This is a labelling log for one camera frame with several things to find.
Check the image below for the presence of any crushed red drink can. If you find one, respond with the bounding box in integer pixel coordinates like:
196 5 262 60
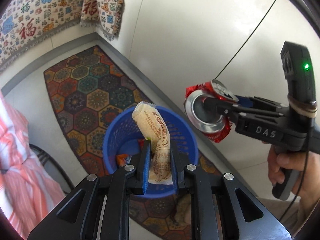
184 79 238 144

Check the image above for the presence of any person's right hand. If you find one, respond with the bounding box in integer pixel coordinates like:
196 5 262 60
267 145 310 190

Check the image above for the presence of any long cream snack wrapper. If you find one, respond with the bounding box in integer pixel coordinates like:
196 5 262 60
132 101 175 185

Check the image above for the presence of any blue plastic waste basket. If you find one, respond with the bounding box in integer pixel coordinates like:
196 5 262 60
102 106 199 199

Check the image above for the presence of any white kitchen cabinet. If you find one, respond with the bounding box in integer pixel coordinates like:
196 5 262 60
95 0 320 180

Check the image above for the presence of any hexagon patterned rug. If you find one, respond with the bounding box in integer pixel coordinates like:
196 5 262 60
44 45 225 233

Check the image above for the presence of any orange snack bag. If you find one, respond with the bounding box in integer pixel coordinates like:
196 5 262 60
116 154 133 168

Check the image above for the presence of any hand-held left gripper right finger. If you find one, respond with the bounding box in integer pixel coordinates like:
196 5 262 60
170 145 292 240

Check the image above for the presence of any pink striped tablecloth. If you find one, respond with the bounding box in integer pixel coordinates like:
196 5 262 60
0 90 67 239

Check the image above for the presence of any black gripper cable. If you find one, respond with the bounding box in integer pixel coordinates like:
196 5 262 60
279 120 313 223

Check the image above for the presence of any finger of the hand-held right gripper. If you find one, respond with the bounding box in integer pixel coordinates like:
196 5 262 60
230 94 288 112
204 97 284 123

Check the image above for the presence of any small printed blanket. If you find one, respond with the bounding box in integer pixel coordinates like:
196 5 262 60
80 0 132 40

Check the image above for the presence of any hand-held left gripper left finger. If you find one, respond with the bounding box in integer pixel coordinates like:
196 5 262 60
27 140 152 240

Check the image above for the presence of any large printed blanket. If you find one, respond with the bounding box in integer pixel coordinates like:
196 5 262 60
0 0 100 73

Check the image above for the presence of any person's right forearm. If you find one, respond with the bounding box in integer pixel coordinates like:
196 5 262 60
300 152 320 210

